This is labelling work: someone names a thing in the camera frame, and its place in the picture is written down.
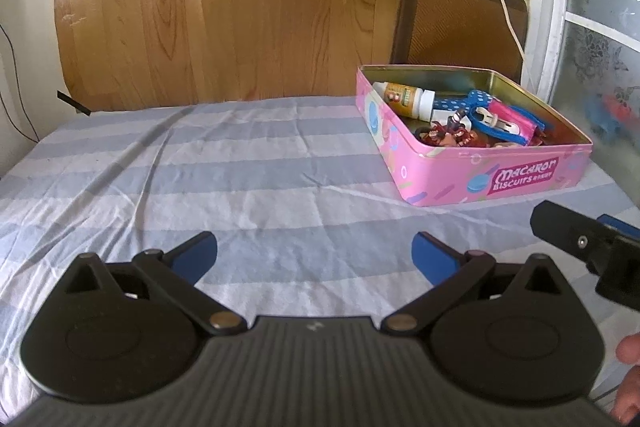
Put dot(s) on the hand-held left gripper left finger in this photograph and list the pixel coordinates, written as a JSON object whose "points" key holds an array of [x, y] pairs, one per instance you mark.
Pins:
{"points": [[194, 257]]}

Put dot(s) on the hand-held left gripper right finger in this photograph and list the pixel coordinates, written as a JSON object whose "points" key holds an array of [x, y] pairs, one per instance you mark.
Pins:
{"points": [[432, 257]]}

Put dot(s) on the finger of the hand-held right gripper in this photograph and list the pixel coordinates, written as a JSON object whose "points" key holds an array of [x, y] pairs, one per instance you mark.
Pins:
{"points": [[565, 227], [617, 224]]}

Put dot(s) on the pink tin box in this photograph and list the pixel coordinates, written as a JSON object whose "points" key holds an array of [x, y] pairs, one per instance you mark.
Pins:
{"points": [[435, 177]]}

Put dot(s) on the dark red toy figure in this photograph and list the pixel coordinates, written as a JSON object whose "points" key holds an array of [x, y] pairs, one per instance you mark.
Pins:
{"points": [[447, 132]]}

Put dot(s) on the white plastic clip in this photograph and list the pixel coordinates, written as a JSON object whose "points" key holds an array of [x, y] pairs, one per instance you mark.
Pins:
{"points": [[495, 122]]}

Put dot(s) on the white bottle with orange label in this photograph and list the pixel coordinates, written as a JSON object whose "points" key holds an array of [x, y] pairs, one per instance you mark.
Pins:
{"points": [[405, 98]]}

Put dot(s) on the person's right hand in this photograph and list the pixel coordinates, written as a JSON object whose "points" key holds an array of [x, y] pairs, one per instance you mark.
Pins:
{"points": [[631, 377]]}

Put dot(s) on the blue striped bedsheet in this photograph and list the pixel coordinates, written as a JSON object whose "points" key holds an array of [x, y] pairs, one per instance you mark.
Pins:
{"points": [[225, 187]]}

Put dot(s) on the pink pouch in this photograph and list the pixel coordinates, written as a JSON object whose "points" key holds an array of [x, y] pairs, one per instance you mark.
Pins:
{"points": [[515, 117]]}

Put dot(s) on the black tape strip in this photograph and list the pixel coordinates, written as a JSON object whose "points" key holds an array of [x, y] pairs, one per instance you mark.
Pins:
{"points": [[74, 103]]}

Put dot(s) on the brown woven chair back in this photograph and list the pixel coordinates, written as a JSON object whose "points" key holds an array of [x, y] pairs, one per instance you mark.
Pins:
{"points": [[450, 22]]}

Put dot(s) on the wooden board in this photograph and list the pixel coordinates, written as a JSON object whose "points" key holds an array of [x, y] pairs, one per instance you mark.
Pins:
{"points": [[225, 7]]}

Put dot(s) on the white window frame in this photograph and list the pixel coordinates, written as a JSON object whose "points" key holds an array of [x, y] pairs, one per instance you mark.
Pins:
{"points": [[550, 7]]}

